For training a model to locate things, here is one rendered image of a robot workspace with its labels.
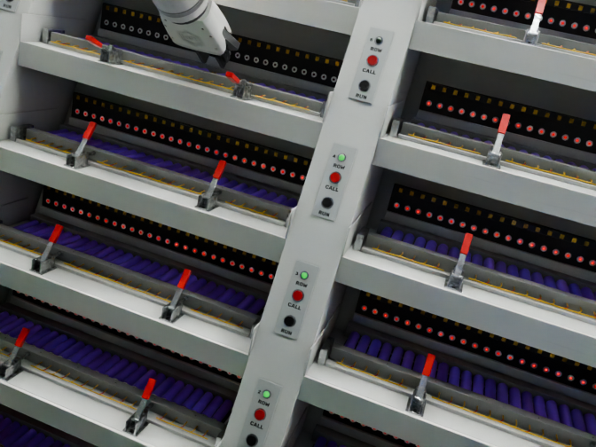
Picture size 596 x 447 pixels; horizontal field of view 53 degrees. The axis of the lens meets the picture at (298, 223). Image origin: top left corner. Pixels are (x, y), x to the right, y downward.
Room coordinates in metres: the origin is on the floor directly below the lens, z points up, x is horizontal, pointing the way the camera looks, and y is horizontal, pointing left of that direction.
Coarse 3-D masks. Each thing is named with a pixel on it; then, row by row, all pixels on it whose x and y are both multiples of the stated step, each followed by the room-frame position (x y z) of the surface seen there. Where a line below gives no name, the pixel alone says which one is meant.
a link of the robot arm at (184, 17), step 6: (204, 0) 0.90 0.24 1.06; (198, 6) 0.90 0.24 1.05; (204, 6) 0.91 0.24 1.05; (162, 12) 0.90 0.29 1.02; (186, 12) 0.89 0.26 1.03; (192, 12) 0.90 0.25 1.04; (198, 12) 0.91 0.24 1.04; (168, 18) 0.91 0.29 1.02; (174, 18) 0.90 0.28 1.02; (180, 18) 0.90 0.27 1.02; (186, 18) 0.90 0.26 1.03; (192, 18) 0.91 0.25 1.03
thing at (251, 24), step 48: (144, 0) 1.28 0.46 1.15; (576, 0) 1.09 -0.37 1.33; (336, 48) 1.18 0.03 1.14; (96, 96) 1.29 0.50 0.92; (528, 96) 1.10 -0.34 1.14; (576, 96) 1.08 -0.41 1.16; (288, 144) 1.19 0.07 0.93; (384, 192) 1.14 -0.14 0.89; (432, 192) 1.12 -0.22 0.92; (96, 336) 1.25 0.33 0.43
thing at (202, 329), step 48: (48, 192) 1.25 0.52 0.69; (0, 240) 1.15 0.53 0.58; (48, 240) 1.15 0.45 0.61; (96, 240) 1.21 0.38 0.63; (144, 240) 1.21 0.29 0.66; (192, 240) 1.17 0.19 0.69; (48, 288) 1.06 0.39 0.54; (96, 288) 1.07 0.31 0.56; (144, 288) 1.09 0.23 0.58; (192, 288) 1.10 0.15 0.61; (240, 288) 1.14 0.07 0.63; (144, 336) 1.03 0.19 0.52; (192, 336) 0.99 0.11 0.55; (240, 336) 1.02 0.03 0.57
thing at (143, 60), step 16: (80, 48) 1.13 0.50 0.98; (96, 48) 1.12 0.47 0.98; (144, 64) 1.10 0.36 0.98; (160, 64) 1.09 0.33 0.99; (176, 64) 1.09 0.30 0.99; (208, 80) 1.07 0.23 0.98; (224, 80) 1.06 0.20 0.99; (240, 80) 1.07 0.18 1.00; (256, 96) 1.03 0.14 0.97; (272, 96) 1.04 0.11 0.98; (288, 96) 1.03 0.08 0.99; (320, 112) 1.02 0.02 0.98
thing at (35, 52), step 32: (32, 32) 1.13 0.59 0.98; (64, 32) 1.18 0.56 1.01; (32, 64) 1.11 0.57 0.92; (64, 64) 1.09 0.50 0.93; (96, 64) 1.07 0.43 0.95; (160, 96) 1.05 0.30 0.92; (192, 96) 1.03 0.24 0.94; (224, 96) 1.01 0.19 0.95; (256, 128) 1.01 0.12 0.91; (288, 128) 0.99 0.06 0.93; (320, 128) 0.97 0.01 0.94
